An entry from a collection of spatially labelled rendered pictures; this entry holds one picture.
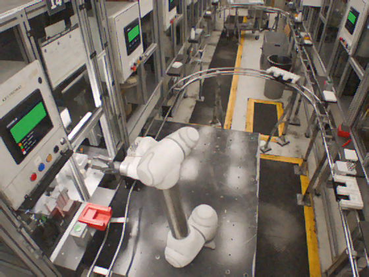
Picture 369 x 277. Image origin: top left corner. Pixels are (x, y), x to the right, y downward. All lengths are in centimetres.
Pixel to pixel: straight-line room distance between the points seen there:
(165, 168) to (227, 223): 90
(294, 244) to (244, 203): 87
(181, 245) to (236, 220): 55
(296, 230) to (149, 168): 197
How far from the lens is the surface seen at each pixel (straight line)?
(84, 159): 185
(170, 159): 108
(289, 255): 261
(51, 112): 130
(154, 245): 177
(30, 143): 119
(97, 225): 157
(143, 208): 192
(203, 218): 154
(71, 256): 159
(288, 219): 280
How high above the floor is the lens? 224
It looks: 40 degrees down
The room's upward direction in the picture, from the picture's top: 1 degrees counter-clockwise
